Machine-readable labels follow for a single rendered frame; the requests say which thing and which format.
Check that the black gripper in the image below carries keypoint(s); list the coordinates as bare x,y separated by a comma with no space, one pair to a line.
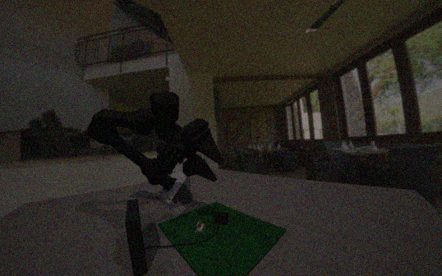
196,136

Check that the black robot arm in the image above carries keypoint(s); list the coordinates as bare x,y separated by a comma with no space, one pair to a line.
161,116

